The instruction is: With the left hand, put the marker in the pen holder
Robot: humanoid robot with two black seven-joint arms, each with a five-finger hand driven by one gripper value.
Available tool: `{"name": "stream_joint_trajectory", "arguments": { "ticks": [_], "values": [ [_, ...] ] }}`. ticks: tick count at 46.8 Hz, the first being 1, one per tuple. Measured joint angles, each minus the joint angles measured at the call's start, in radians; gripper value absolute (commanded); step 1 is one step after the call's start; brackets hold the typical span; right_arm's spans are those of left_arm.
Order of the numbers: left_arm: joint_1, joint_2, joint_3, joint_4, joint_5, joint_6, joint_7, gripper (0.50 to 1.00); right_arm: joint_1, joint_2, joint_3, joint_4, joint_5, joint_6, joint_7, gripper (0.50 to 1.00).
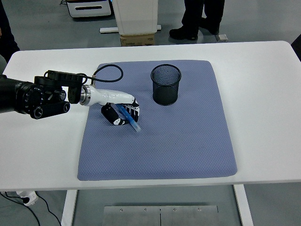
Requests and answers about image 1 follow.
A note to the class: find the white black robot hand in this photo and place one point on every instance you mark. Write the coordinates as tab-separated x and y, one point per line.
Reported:
105	96

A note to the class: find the white cabinet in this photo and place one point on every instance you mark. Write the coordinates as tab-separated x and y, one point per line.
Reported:
136	16

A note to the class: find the person's legs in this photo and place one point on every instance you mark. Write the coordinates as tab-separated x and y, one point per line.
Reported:
192	16

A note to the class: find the blue marker pen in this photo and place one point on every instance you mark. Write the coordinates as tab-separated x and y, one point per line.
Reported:
136	126

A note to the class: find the blue-grey padded mat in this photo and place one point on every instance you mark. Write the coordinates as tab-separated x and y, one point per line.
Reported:
152	146

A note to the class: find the white cabinet base bar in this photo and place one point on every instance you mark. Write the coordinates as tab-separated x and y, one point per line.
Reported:
108	29

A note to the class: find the black object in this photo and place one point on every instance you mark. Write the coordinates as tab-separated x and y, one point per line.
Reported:
297	42

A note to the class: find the black mesh pen holder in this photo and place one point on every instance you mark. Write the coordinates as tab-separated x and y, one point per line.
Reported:
165	94

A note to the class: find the white power strip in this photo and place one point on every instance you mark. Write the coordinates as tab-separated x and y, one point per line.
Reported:
28	199

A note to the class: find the person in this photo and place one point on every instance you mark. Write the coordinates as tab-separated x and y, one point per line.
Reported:
7	35

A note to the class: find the white appliance with black slot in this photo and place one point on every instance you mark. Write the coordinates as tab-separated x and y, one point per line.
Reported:
89	13

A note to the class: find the white table leg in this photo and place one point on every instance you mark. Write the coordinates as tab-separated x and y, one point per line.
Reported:
68	209
243	207

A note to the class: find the cardboard box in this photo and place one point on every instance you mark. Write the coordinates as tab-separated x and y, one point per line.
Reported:
137	40

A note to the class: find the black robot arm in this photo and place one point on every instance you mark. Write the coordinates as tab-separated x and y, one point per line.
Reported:
28	99

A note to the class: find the grey metal plate with screws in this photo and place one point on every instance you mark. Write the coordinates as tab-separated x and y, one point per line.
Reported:
141	216

